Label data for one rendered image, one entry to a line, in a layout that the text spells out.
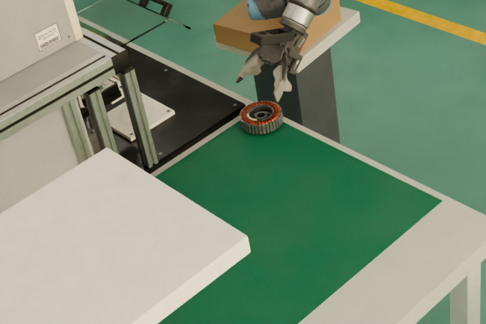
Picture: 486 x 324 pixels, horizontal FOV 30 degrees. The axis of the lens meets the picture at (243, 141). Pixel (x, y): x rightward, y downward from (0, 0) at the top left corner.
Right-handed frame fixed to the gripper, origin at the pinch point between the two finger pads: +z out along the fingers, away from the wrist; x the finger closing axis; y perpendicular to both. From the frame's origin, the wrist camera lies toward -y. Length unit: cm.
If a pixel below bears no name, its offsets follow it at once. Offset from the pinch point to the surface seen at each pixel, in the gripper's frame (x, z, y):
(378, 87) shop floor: 60, -27, 139
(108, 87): 25.2, 15.5, -22.5
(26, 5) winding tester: 20, 6, -58
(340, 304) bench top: -58, 31, -14
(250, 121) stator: -1.1, 7.2, 2.6
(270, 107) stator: -0.1, 1.6, 8.3
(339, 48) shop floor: 94, -37, 148
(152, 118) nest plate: 22.7, 18.1, -6.2
